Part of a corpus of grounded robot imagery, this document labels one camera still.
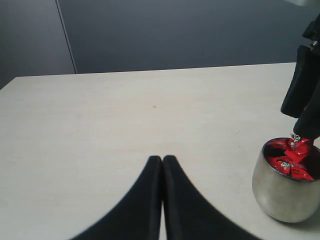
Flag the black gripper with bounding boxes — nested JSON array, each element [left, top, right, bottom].
[[280, 15, 320, 118]]

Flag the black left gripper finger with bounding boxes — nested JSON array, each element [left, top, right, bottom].
[[293, 86, 320, 140], [74, 155, 163, 240], [162, 155, 258, 240]]

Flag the red wrapper piece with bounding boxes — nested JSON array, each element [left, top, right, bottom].
[[284, 133, 314, 156]]

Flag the red candies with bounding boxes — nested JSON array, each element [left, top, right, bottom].
[[264, 147, 320, 181]]

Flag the stainless steel cup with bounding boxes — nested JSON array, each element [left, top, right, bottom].
[[252, 137, 320, 223]]

